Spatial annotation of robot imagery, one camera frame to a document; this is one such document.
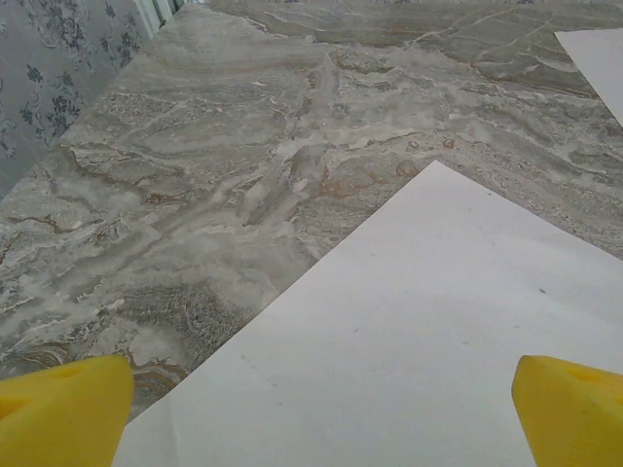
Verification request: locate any aluminium frame post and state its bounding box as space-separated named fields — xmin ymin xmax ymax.
xmin=133 ymin=0 xmax=187 ymax=40

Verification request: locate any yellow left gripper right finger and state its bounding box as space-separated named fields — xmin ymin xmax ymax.
xmin=511 ymin=354 xmax=623 ymax=467

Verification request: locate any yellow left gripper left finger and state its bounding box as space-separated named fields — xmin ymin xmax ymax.
xmin=0 ymin=353 xmax=136 ymax=467

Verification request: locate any white paper sheet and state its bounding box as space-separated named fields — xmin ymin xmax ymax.
xmin=554 ymin=27 xmax=623 ymax=128
xmin=111 ymin=160 xmax=623 ymax=467

